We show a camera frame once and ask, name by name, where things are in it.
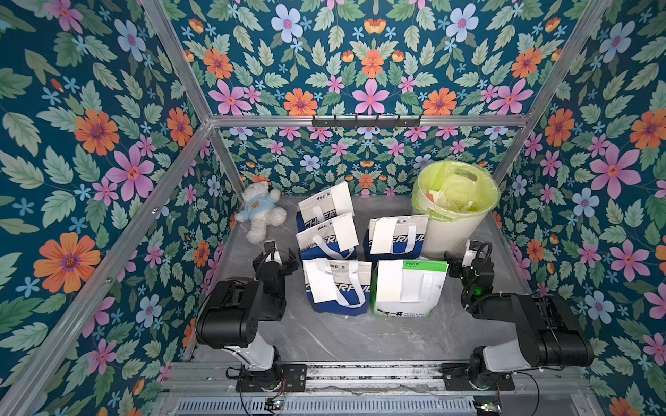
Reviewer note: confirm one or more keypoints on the white teddy bear blue shirt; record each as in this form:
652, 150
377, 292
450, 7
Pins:
260, 208

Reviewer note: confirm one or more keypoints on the blue white tote bag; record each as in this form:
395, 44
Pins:
340, 287
330, 203

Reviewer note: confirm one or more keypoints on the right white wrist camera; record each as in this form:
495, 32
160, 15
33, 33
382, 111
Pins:
471, 251

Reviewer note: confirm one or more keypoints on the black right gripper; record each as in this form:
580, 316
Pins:
473, 264

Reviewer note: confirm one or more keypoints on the middle right blue white bag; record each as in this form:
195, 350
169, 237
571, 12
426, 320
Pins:
395, 238

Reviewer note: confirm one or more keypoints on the black wall hook rail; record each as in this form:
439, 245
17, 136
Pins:
372, 121

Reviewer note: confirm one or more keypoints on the white trash bin green liner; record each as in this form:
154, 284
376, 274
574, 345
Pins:
449, 231

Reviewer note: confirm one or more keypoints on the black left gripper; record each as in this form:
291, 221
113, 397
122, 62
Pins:
287, 265

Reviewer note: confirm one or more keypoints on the white bag green top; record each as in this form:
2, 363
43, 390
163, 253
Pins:
407, 288

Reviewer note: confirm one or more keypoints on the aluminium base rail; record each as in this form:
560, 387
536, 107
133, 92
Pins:
375, 388

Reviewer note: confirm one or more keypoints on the middle left blue white bag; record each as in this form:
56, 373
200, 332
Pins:
334, 239

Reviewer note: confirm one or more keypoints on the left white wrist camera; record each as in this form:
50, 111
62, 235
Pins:
272, 253

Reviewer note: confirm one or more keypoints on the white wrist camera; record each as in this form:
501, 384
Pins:
471, 251
272, 253

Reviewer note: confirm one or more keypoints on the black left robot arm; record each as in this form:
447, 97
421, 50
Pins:
229, 321

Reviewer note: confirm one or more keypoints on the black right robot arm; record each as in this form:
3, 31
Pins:
548, 336

